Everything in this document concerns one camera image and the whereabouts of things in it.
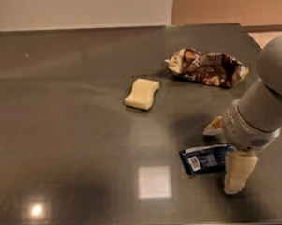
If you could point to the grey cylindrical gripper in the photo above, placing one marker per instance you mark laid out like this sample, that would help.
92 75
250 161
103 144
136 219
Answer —
244 131

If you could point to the blue rxbar blueberry wrapper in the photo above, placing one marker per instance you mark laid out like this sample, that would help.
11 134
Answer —
205 159

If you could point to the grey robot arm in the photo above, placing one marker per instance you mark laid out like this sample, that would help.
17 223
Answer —
253 121

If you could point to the pale yellow sponge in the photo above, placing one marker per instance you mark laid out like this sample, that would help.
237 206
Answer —
142 94

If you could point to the crumpled brown snack bag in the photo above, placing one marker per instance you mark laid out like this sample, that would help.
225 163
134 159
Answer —
209 68

